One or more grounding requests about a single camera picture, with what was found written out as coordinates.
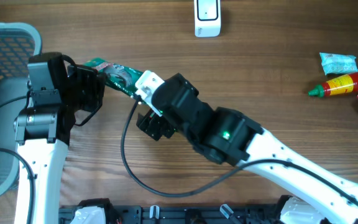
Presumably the green 3M gloves package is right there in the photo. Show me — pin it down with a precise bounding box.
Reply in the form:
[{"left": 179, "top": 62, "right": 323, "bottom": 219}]
[{"left": 84, "top": 58, "right": 143, "bottom": 98}]

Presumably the white teal pouch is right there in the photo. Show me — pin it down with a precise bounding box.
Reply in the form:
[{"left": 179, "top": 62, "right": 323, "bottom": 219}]
[{"left": 319, "top": 52, "right": 358, "bottom": 76}]

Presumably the red sauce bottle green cap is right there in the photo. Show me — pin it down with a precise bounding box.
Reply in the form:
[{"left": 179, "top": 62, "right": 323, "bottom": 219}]
[{"left": 308, "top": 72, "right": 358, "bottom": 98}]

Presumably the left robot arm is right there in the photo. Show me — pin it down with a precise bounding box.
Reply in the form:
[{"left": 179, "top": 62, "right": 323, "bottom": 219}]
[{"left": 14, "top": 52, "right": 106, "bottom": 223}]

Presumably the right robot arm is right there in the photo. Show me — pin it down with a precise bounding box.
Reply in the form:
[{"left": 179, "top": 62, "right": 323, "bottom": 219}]
[{"left": 135, "top": 71, "right": 358, "bottom": 223}]

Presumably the white barcode scanner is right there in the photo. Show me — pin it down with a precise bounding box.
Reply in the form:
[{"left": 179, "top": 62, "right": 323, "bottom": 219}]
[{"left": 193, "top": 0, "right": 221, "bottom": 38}]

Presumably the grey plastic shopping basket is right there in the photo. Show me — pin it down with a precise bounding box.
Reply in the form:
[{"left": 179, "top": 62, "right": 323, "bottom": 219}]
[{"left": 0, "top": 22, "right": 42, "bottom": 196}]

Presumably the black left camera cable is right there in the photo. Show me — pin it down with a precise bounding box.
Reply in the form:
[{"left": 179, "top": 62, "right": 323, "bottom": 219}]
[{"left": 0, "top": 95, "right": 37, "bottom": 224}]

